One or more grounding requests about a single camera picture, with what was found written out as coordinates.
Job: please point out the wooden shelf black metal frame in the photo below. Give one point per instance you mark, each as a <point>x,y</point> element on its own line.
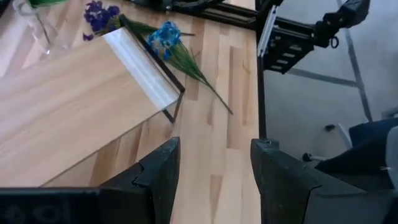
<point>77,93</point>

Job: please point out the purple artificial flower bunch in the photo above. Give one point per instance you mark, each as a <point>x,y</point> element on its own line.
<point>99,15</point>

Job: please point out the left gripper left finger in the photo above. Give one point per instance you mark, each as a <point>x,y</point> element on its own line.
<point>149,193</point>

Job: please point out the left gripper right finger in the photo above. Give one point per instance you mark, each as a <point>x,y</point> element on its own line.
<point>289,193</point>

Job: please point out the clear glass vase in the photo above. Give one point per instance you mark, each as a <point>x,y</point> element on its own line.
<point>40,37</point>

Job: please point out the silver metal bracket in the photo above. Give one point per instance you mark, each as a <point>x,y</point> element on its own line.
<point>266,31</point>

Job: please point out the blue artificial flower bunch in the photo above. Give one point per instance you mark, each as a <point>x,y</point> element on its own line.
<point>164,37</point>

